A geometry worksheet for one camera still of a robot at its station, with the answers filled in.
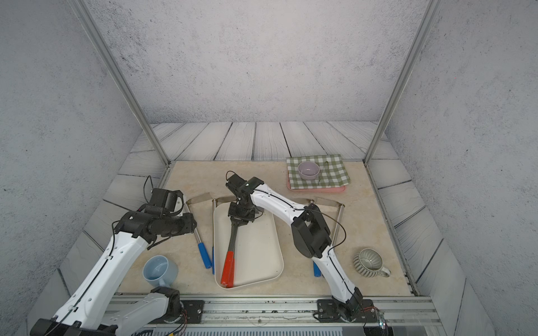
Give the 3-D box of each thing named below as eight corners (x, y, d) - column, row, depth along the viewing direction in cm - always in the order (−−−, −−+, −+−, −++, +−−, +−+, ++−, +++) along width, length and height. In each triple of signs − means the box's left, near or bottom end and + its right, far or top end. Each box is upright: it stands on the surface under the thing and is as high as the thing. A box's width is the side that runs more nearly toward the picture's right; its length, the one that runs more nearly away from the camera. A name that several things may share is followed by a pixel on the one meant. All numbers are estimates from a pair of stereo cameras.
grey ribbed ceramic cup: (356, 278, 81) (361, 273, 76) (350, 254, 88) (354, 248, 83) (384, 278, 81) (390, 273, 76) (376, 254, 87) (382, 248, 83)
